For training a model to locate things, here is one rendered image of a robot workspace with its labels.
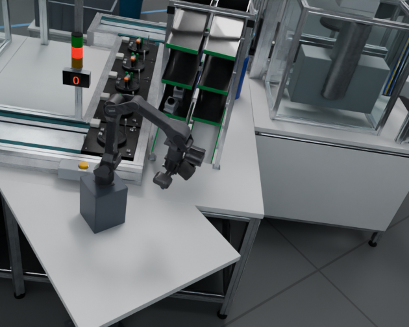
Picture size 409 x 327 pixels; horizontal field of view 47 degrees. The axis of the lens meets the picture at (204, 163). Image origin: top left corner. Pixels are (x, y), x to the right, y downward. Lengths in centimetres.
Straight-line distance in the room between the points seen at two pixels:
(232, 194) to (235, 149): 37
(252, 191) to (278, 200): 87
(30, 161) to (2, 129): 28
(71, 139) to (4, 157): 32
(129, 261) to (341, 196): 173
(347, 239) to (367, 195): 47
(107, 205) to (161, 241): 27
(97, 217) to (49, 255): 22
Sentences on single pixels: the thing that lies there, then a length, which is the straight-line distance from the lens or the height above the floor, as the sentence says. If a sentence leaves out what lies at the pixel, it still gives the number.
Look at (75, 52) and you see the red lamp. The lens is 219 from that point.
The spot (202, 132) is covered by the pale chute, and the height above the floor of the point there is 108.
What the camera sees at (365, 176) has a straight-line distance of 312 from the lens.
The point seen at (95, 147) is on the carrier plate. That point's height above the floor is 97.
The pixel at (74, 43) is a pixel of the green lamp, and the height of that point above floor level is 138.
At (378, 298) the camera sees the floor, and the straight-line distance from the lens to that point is 331.
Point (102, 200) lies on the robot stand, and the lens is 185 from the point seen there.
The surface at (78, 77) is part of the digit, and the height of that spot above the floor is 122.
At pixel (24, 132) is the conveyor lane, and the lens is 240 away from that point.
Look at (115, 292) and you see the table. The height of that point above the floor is 86.
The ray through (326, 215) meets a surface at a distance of 329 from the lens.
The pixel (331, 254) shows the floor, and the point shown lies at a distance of 340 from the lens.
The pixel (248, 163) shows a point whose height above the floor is 86.
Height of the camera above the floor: 231
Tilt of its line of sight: 38 degrees down
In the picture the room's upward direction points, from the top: 12 degrees clockwise
